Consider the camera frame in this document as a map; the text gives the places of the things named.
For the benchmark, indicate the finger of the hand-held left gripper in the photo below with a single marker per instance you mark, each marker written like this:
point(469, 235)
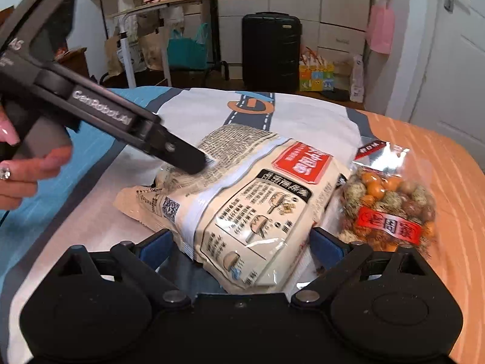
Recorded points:
point(182, 155)

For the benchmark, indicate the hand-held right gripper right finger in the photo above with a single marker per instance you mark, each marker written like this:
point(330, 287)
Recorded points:
point(326, 248)

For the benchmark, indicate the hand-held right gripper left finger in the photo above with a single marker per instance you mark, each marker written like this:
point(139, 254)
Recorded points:
point(155, 252)

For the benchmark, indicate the clear bag of mixed nuts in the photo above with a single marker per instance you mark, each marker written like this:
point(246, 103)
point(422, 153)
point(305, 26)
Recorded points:
point(386, 197)

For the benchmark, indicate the large cream snack bag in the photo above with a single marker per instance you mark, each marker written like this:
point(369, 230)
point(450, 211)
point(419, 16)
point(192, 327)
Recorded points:
point(246, 204)

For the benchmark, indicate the person's left hand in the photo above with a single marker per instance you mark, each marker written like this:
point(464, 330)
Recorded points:
point(22, 178)

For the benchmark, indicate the brown paper bag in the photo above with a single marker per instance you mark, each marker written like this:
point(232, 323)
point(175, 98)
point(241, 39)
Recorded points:
point(151, 51)

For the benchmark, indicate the teal bag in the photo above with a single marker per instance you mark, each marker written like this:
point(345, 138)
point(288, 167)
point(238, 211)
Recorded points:
point(185, 51)

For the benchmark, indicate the black metal stand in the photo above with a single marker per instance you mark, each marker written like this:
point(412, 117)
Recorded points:
point(216, 26)

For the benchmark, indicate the black suitcase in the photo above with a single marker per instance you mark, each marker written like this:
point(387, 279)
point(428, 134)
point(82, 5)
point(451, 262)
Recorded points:
point(271, 53)

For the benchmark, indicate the colourful cardboard box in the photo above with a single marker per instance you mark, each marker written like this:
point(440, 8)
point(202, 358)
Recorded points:
point(316, 74)

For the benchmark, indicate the white plastic bag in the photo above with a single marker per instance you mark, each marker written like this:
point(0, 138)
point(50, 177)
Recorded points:
point(357, 79)

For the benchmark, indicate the white wardrobe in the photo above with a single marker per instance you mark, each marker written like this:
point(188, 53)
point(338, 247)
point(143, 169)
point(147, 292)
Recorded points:
point(341, 7)

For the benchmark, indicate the white door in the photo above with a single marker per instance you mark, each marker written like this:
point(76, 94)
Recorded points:
point(454, 64)

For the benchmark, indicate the pink bag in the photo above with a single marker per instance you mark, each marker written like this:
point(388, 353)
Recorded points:
point(380, 30)

